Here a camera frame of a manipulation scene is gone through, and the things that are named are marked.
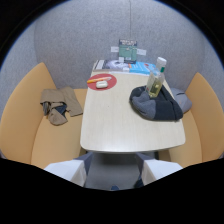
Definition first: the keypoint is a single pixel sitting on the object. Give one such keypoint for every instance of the red round coaster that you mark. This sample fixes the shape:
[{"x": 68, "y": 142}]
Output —
[{"x": 101, "y": 81}]

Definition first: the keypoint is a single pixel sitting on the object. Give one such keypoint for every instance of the black and grey knit hat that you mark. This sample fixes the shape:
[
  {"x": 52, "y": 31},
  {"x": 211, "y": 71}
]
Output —
[{"x": 156, "y": 105}]

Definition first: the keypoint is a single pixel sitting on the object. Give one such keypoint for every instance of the clear bottle with yellow liquid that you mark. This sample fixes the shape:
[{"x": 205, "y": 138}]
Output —
[{"x": 156, "y": 81}]

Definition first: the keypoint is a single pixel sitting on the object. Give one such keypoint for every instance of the light wooden table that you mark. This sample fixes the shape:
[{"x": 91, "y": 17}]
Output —
[{"x": 128, "y": 116}]

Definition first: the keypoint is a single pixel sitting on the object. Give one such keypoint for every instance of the green upright book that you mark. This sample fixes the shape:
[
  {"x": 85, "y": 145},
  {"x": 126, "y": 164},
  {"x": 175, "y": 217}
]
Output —
[{"x": 128, "y": 50}]

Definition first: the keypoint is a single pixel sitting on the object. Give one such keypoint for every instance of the orange pen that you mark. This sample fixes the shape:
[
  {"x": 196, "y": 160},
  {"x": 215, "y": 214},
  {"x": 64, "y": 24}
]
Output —
[{"x": 98, "y": 79}]

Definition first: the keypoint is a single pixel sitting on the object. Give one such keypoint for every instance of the grey bag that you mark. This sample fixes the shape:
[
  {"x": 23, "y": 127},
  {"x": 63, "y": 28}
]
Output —
[{"x": 181, "y": 99}]

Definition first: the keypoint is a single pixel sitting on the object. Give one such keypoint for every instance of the grey magazine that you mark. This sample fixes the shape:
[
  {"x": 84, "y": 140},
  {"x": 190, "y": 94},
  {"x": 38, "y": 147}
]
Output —
[{"x": 110, "y": 65}]

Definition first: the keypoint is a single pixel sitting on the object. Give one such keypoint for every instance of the white wall socket plate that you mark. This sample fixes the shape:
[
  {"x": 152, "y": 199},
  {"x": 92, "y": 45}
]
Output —
[
  {"x": 114, "y": 49},
  {"x": 141, "y": 52}
]

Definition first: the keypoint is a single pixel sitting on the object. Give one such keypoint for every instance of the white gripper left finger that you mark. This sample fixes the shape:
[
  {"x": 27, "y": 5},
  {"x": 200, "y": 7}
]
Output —
[{"x": 71, "y": 170}]

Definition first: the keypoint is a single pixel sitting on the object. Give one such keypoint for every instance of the orange bench seat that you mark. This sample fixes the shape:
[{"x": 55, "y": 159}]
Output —
[
  {"x": 36, "y": 123},
  {"x": 200, "y": 123}
]

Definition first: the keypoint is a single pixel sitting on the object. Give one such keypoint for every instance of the blue booklet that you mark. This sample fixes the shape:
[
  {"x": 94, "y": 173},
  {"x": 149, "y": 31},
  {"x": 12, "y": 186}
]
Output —
[{"x": 142, "y": 67}]

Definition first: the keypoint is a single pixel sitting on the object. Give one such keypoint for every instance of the white earbuds case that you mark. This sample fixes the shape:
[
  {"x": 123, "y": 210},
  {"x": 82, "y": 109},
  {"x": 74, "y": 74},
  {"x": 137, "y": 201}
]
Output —
[{"x": 101, "y": 84}]

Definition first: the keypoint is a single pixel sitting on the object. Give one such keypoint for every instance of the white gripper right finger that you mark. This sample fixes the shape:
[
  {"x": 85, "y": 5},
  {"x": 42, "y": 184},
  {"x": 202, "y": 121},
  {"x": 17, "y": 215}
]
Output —
[{"x": 155, "y": 170}]

